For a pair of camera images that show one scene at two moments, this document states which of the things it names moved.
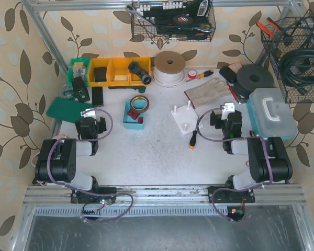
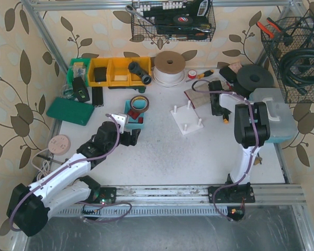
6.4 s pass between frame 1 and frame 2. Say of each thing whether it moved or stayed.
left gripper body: moved
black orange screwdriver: moved
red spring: stayed
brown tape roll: stayed
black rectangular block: stayed
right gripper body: moved
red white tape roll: stayed
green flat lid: stayed
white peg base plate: stayed
